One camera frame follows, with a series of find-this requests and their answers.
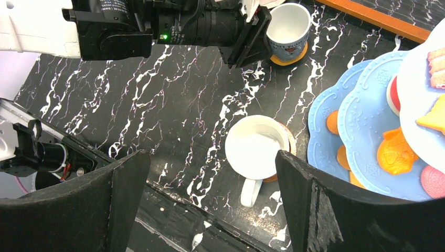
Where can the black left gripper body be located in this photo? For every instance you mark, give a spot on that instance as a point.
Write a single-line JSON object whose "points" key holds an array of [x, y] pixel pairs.
{"points": [[116, 30]]}

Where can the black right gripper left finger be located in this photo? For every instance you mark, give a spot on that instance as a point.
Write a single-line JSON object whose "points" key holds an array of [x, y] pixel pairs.
{"points": [[93, 212]]}

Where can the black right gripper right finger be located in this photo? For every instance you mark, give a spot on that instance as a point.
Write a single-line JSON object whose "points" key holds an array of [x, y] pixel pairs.
{"points": [[325, 213]]}

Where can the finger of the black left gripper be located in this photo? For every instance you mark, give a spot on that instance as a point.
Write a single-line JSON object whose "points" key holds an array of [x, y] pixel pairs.
{"points": [[251, 44]]}

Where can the small grey white cup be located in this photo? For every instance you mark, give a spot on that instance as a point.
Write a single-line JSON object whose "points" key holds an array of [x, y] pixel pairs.
{"points": [[288, 32]]}

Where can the brown wooden round coaster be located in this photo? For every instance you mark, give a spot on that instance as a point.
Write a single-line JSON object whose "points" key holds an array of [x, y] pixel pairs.
{"points": [[292, 150]]}

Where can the orange oval pastry piece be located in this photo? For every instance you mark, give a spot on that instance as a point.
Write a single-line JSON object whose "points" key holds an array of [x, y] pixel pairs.
{"points": [[394, 155]]}

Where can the small orange round cookie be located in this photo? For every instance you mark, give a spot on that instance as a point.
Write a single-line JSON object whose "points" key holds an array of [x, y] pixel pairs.
{"points": [[331, 123]]}

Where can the white ceramic mug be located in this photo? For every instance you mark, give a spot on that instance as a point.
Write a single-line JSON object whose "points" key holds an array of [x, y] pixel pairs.
{"points": [[251, 147]]}

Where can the pink round macaron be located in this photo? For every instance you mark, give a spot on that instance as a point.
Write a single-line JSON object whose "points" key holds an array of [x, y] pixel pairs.
{"points": [[432, 181]]}

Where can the orange yellow pastry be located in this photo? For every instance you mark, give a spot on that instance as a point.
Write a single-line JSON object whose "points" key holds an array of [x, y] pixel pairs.
{"points": [[434, 119]]}

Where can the pink layered cake slice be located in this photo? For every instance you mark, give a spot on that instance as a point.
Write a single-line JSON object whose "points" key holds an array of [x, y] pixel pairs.
{"points": [[436, 68]]}

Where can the red sprinkled donut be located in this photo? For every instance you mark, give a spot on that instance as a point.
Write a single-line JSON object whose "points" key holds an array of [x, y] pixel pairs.
{"points": [[392, 96]]}

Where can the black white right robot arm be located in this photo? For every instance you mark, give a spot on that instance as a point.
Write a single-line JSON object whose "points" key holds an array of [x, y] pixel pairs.
{"points": [[22, 153]]}

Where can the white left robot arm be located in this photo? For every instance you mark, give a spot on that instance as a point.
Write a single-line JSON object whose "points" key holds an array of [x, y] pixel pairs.
{"points": [[39, 26]]}

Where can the blue three-tier cake stand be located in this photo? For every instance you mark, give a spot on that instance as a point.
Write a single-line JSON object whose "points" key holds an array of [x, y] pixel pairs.
{"points": [[364, 115]]}

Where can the wooden two-tier shelf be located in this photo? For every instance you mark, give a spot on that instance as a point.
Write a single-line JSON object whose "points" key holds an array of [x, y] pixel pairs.
{"points": [[389, 23]]}

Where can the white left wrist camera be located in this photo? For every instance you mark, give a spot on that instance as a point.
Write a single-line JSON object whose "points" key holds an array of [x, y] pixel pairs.
{"points": [[248, 9]]}

